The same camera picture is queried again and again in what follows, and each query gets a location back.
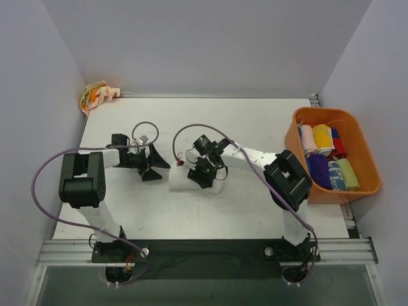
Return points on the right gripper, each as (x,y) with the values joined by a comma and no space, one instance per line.
(200,175)

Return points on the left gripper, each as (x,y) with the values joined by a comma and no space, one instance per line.
(145,163)

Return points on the white towel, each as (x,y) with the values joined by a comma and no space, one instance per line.
(178,181)

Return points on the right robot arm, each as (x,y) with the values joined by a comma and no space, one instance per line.
(288,183)

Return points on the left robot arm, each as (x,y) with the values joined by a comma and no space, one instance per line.
(83,186)

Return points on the black base mat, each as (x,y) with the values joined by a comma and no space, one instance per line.
(208,268)

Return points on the crumpled orange cloth pile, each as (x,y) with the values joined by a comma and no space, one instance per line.
(96,94)

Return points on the pink rolled towel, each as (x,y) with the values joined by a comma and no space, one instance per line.
(308,143)

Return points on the purple rolled towel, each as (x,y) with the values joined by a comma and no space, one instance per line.
(319,170)

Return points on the yellow rolled towel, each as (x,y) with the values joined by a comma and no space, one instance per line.
(322,135)

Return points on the blue patterned rolled towel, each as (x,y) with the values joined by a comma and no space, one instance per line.
(336,177)

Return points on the red cloth in basket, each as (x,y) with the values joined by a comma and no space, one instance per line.
(339,151)

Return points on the green rolled towel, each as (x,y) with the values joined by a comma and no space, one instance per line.
(349,175)

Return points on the orange plastic basket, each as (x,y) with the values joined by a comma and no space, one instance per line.
(358,153)

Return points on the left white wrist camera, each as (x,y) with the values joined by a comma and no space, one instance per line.
(142,140)

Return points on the aluminium frame rail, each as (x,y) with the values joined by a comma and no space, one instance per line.
(331,251)

